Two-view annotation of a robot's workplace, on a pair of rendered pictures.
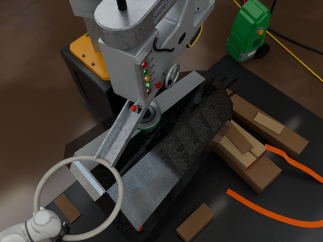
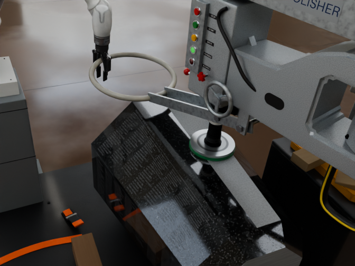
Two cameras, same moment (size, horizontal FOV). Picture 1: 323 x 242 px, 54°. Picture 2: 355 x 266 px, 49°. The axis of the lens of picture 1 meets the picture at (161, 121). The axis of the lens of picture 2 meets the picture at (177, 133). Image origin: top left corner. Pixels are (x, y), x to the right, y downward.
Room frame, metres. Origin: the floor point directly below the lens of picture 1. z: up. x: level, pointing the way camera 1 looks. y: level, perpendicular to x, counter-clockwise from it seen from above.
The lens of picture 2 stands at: (1.18, -1.39, 1.96)
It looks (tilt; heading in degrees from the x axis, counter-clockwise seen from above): 36 degrees down; 99
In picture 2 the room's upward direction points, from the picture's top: 6 degrees clockwise
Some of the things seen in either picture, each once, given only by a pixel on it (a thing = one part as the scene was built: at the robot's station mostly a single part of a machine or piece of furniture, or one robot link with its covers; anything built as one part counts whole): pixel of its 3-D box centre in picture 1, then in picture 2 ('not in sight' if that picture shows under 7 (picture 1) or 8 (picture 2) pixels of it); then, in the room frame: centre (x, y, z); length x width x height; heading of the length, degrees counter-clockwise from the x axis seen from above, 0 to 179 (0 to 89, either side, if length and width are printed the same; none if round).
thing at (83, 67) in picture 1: (119, 77); (331, 210); (1.83, 0.33, 0.37); 0.66 x 0.66 x 0.74; 38
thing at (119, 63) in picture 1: (142, 55); (242, 57); (1.18, 0.06, 1.32); 0.36 x 0.22 x 0.45; 143
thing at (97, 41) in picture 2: (53, 229); (102, 38); (0.39, 0.57, 1.06); 0.09 x 0.09 x 0.06
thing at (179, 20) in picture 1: (174, 22); (306, 96); (1.42, -0.14, 1.30); 0.74 x 0.23 x 0.49; 143
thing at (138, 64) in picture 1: (144, 77); (197, 36); (0.99, 0.06, 1.37); 0.08 x 0.03 x 0.28; 143
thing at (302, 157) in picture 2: not in sight; (313, 155); (1.60, 0.21, 0.81); 0.20 x 0.10 x 0.05; 46
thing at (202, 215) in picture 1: (195, 223); (87, 262); (0.56, -0.17, 0.07); 0.30 x 0.12 x 0.12; 126
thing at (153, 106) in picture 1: (144, 114); (212, 142); (1.11, 0.11, 0.84); 0.21 x 0.21 x 0.01
